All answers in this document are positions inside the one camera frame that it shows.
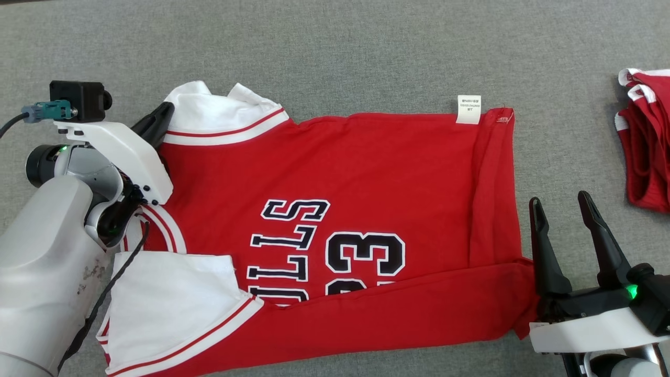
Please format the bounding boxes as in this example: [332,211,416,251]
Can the red white number 23 jersey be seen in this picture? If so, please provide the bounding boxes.
[96,80,537,377]

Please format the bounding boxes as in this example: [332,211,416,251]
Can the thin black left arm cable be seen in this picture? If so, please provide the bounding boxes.
[57,220,151,373]

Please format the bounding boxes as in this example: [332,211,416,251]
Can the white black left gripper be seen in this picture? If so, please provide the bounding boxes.
[54,102,175,206]

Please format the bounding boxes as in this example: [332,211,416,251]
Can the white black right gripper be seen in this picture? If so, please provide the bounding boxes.
[529,191,670,354]

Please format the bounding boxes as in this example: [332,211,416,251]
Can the red shorts with white stripe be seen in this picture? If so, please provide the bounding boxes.
[614,68,670,214]

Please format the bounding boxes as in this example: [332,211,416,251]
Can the teal plug left camera cable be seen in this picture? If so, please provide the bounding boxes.
[0,99,74,139]

